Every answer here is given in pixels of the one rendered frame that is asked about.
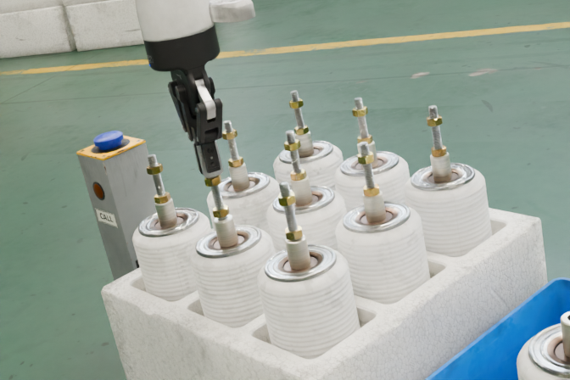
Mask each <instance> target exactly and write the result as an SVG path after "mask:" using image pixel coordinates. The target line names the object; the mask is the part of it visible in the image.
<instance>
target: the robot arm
mask: <svg viewBox="0 0 570 380"><path fill-rule="evenodd" d="M135 2H136V10H137V17H138V21H139V25H140V28H141V32H142V38H143V41H144V45H145V48H146V53H147V56H148V62H149V65H150V67H151V68H152V69H153V70H157V71H163V72H167V71H170V75H171V79H172V81H170V82H169V84H168V87H167V89H168V92H170V95H171V98H172V100H173V103H174V105H175V107H176V112H177V113H178V116H179V118H180V121H181V123H182V129H183V130H184V131H185V132H187V136H188V138H189V139H190V141H191V142H192V141H193V148H194V152H195V156H196V160H197V163H198V170H199V172H200V173H201V174H203V175H204V176H205V177H206V178H210V177H213V176H218V175H220V174H221V173H222V172H223V167H222V163H221V157H220V153H219V149H218V145H217V141H216V140H218V139H220V138H222V106H223V103H222V101H221V99H220V98H215V96H214V94H215V85H214V82H213V79H212V77H211V76H210V77H208V75H207V72H206V70H205V65H206V64H207V63H208V62H209V61H211V60H213V59H215V58H216V57H217V56H218V55H219V53H220V46H219V43H218V38H217V35H216V30H215V24H214V22H239V21H244V20H250V19H253V18H254V17H255V12H254V5H253V2H252V1H251V0H135Z"/></svg>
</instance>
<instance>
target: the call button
mask: <svg viewBox="0 0 570 380"><path fill-rule="evenodd" d="M123 138H124V137H123V133H122V132H121V131H108V132H105V133H102V134H100V135H98V136H96V137H95V138H94V139H93V141H94V145H95V146H97V147H98V148H99V149H100V150H107V149H112V148H116V147H118V146H120V145H121V144H122V141H121V140H122V139H123Z"/></svg>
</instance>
